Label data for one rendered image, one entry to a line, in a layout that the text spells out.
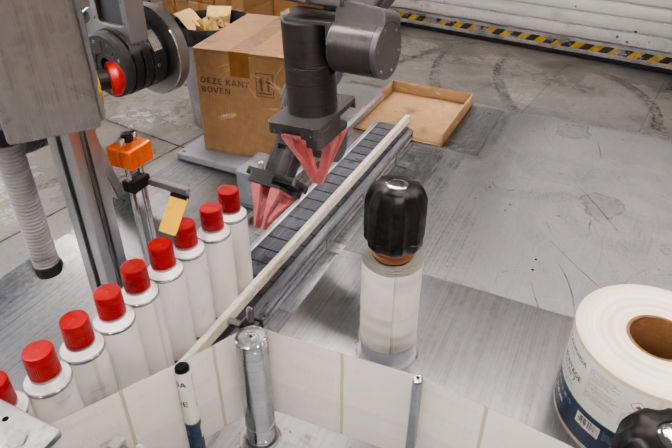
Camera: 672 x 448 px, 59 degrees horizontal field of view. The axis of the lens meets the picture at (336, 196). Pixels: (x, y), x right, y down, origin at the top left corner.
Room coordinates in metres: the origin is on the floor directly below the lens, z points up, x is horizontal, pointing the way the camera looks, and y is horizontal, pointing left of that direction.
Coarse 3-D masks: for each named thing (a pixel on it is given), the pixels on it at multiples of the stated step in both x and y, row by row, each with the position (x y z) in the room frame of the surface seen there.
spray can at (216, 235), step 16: (208, 208) 0.73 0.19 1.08; (208, 224) 0.71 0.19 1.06; (224, 224) 0.74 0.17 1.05; (208, 240) 0.71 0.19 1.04; (224, 240) 0.71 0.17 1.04; (208, 256) 0.70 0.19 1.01; (224, 256) 0.71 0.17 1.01; (224, 272) 0.71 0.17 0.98; (224, 288) 0.71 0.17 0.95; (224, 304) 0.71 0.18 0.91
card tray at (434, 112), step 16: (384, 96) 1.72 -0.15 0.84; (400, 96) 1.73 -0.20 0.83; (416, 96) 1.73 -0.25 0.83; (432, 96) 1.72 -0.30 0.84; (448, 96) 1.70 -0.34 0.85; (464, 96) 1.68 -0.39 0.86; (384, 112) 1.61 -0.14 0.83; (400, 112) 1.61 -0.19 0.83; (416, 112) 1.61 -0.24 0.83; (432, 112) 1.61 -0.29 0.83; (448, 112) 1.61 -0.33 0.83; (464, 112) 1.59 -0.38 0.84; (416, 128) 1.51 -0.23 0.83; (432, 128) 1.51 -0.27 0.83; (448, 128) 1.44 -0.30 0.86; (432, 144) 1.41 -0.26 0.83
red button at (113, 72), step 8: (104, 64) 0.63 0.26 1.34; (112, 64) 0.62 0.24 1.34; (104, 72) 0.62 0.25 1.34; (112, 72) 0.61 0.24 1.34; (120, 72) 0.62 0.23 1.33; (104, 80) 0.61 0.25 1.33; (112, 80) 0.61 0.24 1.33; (120, 80) 0.61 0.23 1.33; (104, 88) 0.61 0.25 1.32; (112, 88) 0.61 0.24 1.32; (120, 88) 0.61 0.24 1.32
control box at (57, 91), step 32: (0, 0) 0.55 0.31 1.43; (32, 0) 0.56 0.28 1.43; (64, 0) 0.58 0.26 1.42; (0, 32) 0.55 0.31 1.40; (32, 32) 0.56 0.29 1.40; (64, 32) 0.57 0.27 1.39; (0, 64) 0.54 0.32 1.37; (32, 64) 0.56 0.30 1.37; (64, 64) 0.57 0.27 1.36; (0, 96) 0.54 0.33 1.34; (32, 96) 0.55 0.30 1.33; (64, 96) 0.57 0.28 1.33; (96, 96) 0.59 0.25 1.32; (32, 128) 0.55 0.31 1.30; (64, 128) 0.56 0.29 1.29
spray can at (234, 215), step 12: (228, 192) 0.77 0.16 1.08; (228, 204) 0.76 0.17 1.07; (240, 204) 0.78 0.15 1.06; (228, 216) 0.76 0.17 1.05; (240, 216) 0.76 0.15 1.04; (240, 228) 0.76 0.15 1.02; (240, 240) 0.76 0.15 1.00; (240, 252) 0.76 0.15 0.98; (240, 264) 0.76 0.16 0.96; (240, 276) 0.75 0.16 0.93; (252, 276) 0.78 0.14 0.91; (240, 288) 0.75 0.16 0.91
